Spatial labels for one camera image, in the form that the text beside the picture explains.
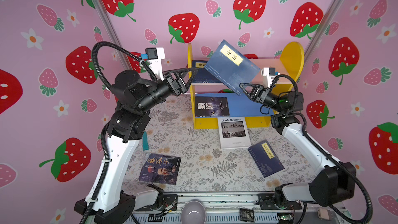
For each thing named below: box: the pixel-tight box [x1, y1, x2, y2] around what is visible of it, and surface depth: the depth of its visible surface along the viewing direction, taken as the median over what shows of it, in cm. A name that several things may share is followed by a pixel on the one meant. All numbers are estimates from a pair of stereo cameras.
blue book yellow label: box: [191, 59, 223, 84], surface depth 70 cm
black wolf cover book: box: [194, 95, 230, 118], surface depth 95 cm
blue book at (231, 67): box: [204, 39, 261, 96], surface depth 59 cm
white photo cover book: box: [217, 116, 252, 150], surface depth 97 cm
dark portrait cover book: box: [138, 152, 182, 186], surface depth 85 cm
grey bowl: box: [180, 200, 207, 224], surface depth 71 cm
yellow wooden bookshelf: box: [187, 42, 305, 130], surface depth 78 cm
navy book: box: [247, 139, 286, 179], surface depth 90 cm
